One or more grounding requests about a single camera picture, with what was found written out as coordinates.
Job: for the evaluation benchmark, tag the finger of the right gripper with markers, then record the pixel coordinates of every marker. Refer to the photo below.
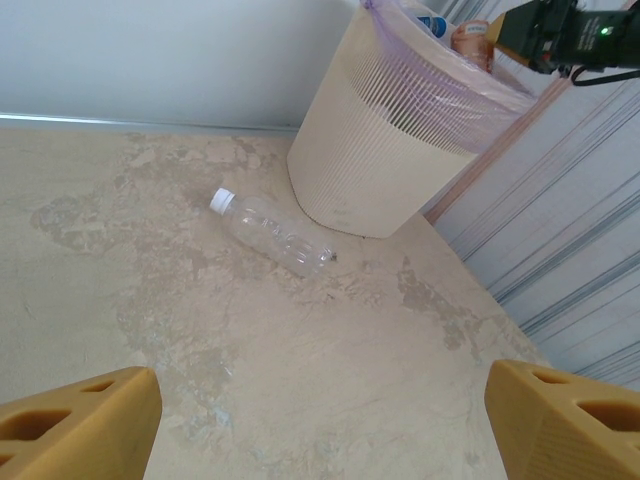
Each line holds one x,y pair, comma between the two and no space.
497,35

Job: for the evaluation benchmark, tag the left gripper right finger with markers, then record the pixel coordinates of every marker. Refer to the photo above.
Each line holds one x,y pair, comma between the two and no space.
530,430

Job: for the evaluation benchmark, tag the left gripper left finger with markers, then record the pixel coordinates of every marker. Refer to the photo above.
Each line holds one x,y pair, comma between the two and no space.
115,420

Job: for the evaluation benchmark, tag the brown coffee bottle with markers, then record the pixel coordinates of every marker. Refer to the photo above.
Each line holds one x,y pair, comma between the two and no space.
472,50

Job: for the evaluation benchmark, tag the light blue label water bottle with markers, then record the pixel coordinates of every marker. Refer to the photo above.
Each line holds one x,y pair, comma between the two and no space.
432,25

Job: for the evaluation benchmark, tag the beige ribbed waste bin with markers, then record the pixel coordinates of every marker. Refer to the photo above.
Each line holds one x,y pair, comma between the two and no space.
360,175

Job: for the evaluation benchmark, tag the unlabelled clear bottle white cap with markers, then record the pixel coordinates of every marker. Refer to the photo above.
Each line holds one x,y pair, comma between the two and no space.
270,235

